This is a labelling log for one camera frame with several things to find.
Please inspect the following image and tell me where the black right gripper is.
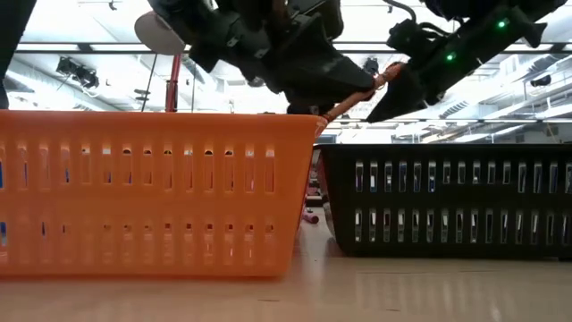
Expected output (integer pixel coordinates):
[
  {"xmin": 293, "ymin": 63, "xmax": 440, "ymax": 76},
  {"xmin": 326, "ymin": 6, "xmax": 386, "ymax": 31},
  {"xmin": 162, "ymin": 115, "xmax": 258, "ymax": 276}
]
[{"xmin": 365, "ymin": 18, "xmax": 489, "ymax": 124}]

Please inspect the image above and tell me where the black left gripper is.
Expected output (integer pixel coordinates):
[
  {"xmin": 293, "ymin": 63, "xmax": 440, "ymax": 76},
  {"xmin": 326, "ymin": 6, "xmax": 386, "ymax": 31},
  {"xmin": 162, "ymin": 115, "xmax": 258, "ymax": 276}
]
[{"xmin": 187, "ymin": 0, "xmax": 377, "ymax": 116}]

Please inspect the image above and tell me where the black plastic basket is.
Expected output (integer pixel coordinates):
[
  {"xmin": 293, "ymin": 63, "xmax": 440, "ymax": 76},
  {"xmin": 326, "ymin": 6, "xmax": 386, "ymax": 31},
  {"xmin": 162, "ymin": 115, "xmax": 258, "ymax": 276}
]
[{"xmin": 317, "ymin": 142, "xmax": 572, "ymax": 260}]

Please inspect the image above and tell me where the orange plastic basket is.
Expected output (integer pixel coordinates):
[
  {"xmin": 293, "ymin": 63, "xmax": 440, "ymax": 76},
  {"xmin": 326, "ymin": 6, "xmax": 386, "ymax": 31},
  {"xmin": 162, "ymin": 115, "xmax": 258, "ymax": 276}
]
[{"xmin": 0, "ymin": 109, "xmax": 321, "ymax": 278}]

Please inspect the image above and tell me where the black ceiling light fixture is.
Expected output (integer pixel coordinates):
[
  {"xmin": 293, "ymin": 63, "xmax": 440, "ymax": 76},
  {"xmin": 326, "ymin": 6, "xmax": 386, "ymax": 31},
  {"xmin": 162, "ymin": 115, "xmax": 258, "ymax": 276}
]
[{"xmin": 55, "ymin": 56, "xmax": 100, "ymax": 89}]

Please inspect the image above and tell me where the black lamp cable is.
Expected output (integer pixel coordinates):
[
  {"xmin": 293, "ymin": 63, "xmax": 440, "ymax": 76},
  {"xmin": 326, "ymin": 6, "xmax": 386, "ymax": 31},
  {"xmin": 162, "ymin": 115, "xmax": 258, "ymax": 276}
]
[{"xmin": 140, "ymin": 53, "xmax": 159, "ymax": 113}]

